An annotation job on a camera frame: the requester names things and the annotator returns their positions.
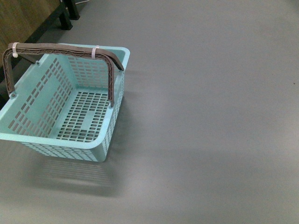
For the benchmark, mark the wooden cabinet with black legs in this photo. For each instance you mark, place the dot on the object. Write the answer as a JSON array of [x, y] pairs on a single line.
[[27, 20]]

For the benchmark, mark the white zip tie left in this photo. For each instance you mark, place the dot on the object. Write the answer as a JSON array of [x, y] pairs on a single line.
[[15, 54]]

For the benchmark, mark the white zip tie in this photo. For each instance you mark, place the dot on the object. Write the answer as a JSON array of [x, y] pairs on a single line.
[[15, 54], [94, 51]]

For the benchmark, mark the light blue plastic basket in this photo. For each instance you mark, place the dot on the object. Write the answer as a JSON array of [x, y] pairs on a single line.
[[60, 105]]

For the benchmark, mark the brown basket handle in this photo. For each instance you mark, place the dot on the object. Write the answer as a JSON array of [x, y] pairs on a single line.
[[60, 49]]

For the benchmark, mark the white zip tie right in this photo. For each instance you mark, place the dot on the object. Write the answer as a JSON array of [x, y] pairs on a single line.
[[94, 51]]

